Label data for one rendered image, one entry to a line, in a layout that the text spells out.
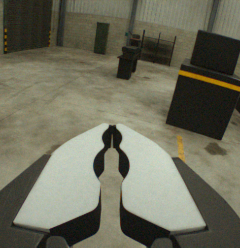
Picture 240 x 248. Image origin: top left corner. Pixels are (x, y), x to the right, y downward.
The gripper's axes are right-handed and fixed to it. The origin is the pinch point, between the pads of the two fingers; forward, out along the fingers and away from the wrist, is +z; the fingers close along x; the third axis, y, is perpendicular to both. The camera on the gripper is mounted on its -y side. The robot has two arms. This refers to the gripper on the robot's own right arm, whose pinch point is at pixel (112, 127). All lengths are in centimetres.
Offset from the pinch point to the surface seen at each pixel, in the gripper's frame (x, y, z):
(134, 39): 75, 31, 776
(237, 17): 745, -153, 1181
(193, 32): 487, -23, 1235
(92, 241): -15, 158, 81
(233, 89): 217, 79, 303
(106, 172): -6, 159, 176
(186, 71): 133, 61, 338
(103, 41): -70, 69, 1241
